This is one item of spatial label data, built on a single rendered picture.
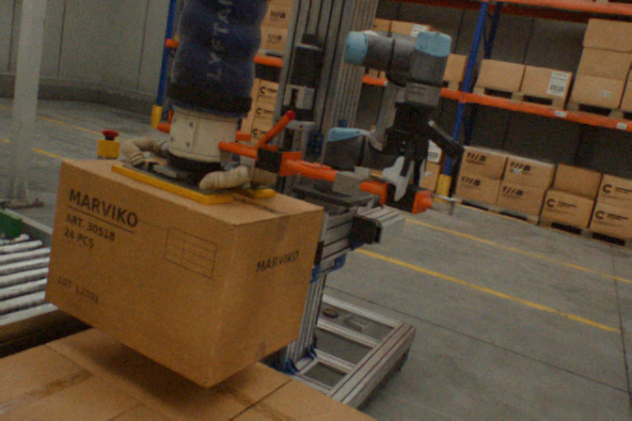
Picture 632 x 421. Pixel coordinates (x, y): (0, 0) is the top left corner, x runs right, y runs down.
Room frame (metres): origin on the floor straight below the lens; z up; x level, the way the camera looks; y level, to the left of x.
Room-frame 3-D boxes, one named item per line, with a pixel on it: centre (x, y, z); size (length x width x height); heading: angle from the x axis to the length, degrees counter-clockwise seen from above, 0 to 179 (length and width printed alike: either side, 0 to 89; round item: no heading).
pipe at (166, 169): (1.56, 0.33, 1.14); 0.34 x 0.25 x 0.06; 61
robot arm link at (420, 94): (1.28, -0.18, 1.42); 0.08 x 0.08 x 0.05
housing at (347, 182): (1.34, -0.08, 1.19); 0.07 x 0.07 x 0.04; 61
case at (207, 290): (1.56, 0.33, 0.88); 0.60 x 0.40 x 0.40; 62
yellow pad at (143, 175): (1.47, 0.38, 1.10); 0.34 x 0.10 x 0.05; 61
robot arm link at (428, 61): (1.28, -0.18, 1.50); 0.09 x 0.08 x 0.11; 179
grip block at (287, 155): (1.44, 0.11, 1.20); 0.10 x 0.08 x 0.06; 151
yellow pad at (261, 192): (1.64, 0.29, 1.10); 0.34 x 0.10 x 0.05; 61
